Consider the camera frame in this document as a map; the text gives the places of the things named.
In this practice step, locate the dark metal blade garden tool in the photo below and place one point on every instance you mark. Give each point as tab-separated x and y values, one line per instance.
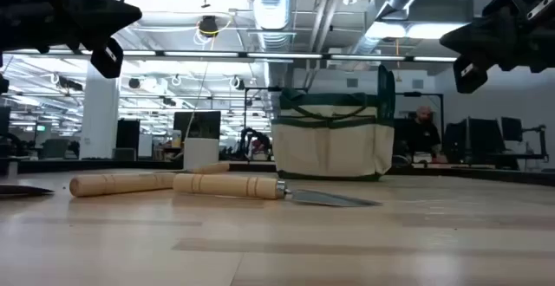
21	190

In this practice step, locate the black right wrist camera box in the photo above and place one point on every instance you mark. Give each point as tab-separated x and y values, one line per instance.
470	76

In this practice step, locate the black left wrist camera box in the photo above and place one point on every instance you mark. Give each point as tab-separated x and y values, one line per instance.
107	60

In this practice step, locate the person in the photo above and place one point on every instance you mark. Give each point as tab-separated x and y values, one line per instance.
422	136

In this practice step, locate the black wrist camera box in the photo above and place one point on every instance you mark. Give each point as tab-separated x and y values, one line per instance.
470	76
107	60

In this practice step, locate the black table border rail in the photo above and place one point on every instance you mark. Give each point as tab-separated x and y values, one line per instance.
86	164

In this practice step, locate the small black monitor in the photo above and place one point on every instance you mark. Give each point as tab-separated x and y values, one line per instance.
512	129

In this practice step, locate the white strip light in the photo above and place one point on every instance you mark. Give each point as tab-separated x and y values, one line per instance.
56	52
368	57
139	53
433	59
284	55
201	53

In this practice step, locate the white building column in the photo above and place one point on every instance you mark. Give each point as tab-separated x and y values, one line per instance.
99	112

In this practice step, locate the large black monitor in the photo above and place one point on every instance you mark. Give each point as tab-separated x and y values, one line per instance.
474	136

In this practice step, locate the black computer monitor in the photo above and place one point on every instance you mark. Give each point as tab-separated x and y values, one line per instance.
197	125

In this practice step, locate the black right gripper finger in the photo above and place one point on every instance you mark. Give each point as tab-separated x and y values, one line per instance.
481	37

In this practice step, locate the cream and green gardening bag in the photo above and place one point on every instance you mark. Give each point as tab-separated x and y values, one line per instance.
329	147

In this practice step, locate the grey office chair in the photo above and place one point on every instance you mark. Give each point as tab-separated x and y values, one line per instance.
54	148

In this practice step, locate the black metal frame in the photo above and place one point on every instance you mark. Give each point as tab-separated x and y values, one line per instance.
416	94
260	89

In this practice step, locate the yellow box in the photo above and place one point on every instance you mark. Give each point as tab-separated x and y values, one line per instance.
176	138

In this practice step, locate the round silver ventilation duct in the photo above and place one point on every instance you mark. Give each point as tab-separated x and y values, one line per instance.
271	8

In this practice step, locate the ceiling fluorescent light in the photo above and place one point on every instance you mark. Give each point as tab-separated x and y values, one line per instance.
416	30

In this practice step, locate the white cylindrical container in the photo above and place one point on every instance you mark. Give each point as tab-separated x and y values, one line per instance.
200	155

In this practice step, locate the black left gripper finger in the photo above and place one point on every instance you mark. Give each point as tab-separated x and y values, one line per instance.
99	13

